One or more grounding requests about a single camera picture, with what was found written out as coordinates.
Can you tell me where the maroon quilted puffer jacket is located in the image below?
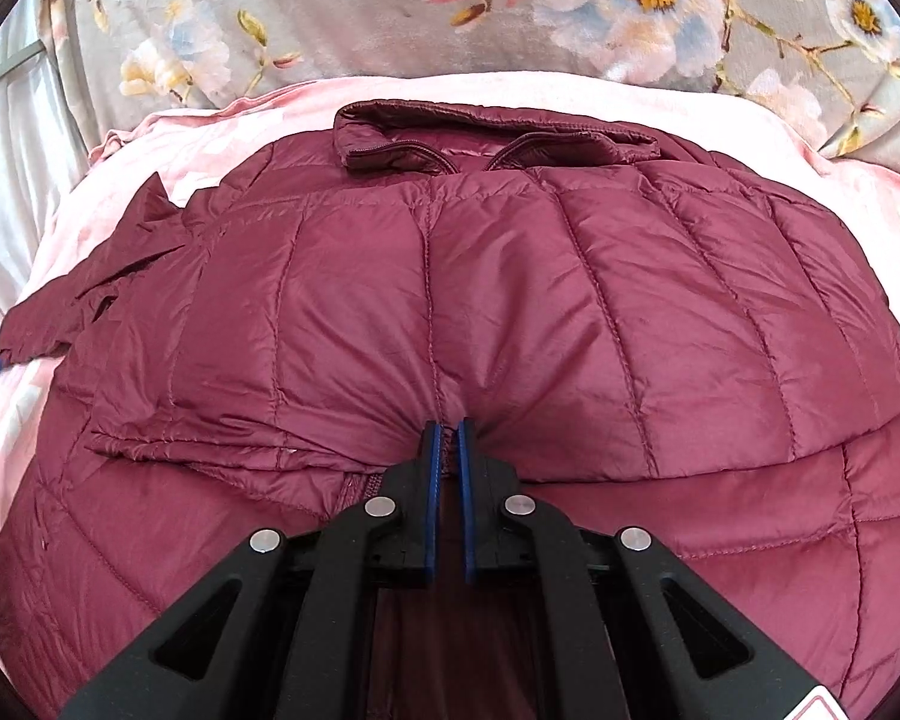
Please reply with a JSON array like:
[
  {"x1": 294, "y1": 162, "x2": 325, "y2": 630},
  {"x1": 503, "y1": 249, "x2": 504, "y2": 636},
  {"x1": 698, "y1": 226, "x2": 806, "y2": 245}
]
[{"x1": 0, "y1": 97, "x2": 900, "y2": 720}]

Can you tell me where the pink towel with white bows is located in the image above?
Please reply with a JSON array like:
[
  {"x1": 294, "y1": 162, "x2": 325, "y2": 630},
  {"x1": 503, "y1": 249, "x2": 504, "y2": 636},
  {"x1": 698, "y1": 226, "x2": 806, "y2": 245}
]
[{"x1": 0, "y1": 70, "x2": 900, "y2": 631}]

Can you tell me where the grey floral bed sheet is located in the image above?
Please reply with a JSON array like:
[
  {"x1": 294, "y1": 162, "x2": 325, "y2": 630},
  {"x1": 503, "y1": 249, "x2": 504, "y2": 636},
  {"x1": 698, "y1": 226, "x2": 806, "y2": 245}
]
[{"x1": 40, "y1": 0, "x2": 900, "y2": 172}]

